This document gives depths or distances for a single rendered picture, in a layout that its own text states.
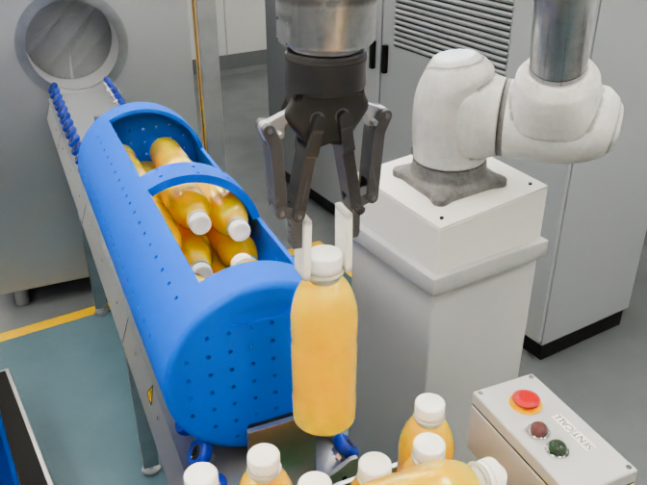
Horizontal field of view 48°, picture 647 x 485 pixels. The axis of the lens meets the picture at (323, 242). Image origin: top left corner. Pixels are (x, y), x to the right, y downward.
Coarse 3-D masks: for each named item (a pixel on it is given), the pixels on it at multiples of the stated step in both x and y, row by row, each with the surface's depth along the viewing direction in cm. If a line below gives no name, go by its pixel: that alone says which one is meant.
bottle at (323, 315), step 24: (312, 288) 77; (336, 288) 77; (312, 312) 76; (336, 312) 76; (312, 336) 77; (336, 336) 77; (312, 360) 79; (336, 360) 79; (312, 384) 80; (336, 384) 80; (312, 408) 82; (336, 408) 82; (312, 432) 84; (336, 432) 84
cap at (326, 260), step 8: (312, 248) 77; (320, 248) 77; (328, 248) 77; (336, 248) 77; (312, 256) 76; (320, 256) 76; (328, 256) 76; (336, 256) 76; (312, 264) 76; (320, 264) 75; (328, 264) 75; (336, 264) 76; (312, 272) 76; (320, 272) 76; (328, 272) 76; (336, 272) 76
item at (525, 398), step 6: (522, 390) 98; (528, 390) 98; (516, 396) 97; (522, 396) 97; (528, 396) 97; (534, 396) 97; (516, 402) 96; (522, 402) 96; (528, 402) 96; (534, 402) 96; (528, 408) 95
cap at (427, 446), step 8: (416, 440) 88; (424, 440) 88; (432, 440) 88; (440, 440) 88; (416, 448) 87; (424, 448) 87; (432, 448) 87; (440, 448) 87; (416, 456) 88; (424, 456) 87; (432, 456) 86; (440, 456) 87
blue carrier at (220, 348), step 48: (96, 144) 157; (144, 144) 173; (192, 144) 178; (96, 192) 147; (144, 192) 129; (240, 192) 137; (144, 240) 118; (144, 288) 111; (192, 288) 102; (240, 288) 98; (288, 288) 100; (144, 336) 109; (192, 336) 97; (240, 336) 101; (288, 336) 104; (192, 384) 101; (240, 384) 104; (288, 384) 108; (192, 432) 105; (240, 432) 108
